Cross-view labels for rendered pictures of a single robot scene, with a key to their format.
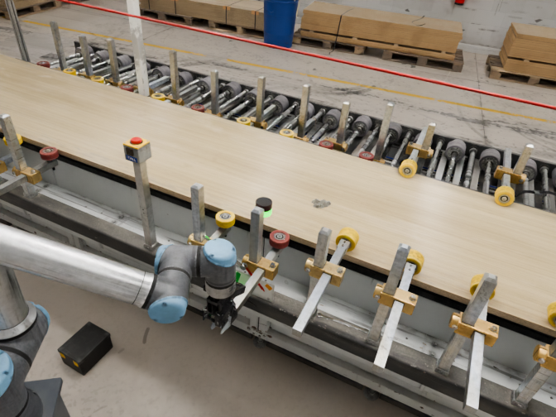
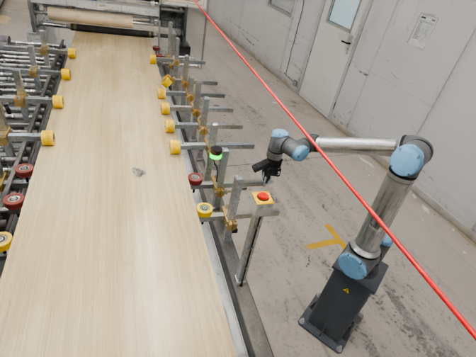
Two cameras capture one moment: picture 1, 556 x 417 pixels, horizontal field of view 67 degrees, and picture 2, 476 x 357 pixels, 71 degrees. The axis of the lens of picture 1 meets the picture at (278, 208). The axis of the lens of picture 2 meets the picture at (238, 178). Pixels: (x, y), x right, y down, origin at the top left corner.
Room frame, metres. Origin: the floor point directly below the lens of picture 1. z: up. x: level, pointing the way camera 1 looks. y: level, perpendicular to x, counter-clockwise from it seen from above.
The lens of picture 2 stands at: (2.14, 1.16, 2.01)
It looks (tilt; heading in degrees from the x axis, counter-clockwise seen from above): 36 degrees down; 224
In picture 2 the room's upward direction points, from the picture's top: 12 degrees clockwise
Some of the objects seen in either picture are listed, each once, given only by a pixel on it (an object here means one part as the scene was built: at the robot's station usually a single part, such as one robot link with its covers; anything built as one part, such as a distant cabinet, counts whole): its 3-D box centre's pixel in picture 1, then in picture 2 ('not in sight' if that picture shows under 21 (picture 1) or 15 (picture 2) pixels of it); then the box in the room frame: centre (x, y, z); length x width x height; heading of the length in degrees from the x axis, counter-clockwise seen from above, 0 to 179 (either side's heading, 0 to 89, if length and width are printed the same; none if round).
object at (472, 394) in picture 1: (477, 337); (200, 108); (0.82, -0.65, 0.95); 0.50 x 0.04 x 0.04; 158
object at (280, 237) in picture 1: (278, 246); (194, 184); (1.26, -0.02, 0.85); 0.08 x 0.08 x 0.11
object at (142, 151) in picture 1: (137, 150); (261, 204); (1.35, 0.54, 1.18); 0.07 x 0.07 x 0.08; 68
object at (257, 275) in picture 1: (256, 278); (227, 184); (1.08, 0.06, 0.84); 0.43 x 0.03 x 0.04; 158
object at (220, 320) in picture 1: (219, 304); (272, 166); (0.85, 0.15, 0.97); 0.09 x 0.08 x 0.12; 157
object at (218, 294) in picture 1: (221, 284); (274, 153); (0.85, 0.15, 1.05); 0.10 x 0.09 x 0.05; 67
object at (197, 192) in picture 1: (199, 234); (231, 214); (1.25, 0.30, 0.89); 0.04 x 0.04 x 0.48; 68
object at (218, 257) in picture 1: (219, 262); (278, 140); (0.85, 0.15, 1.13); 0.10 x 0.09 x 0.12; 96
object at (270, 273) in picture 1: (260, 265); (217, 186); (1.15, 0.05, 0.85); 0.14 x 0.06 x 0.05; 68
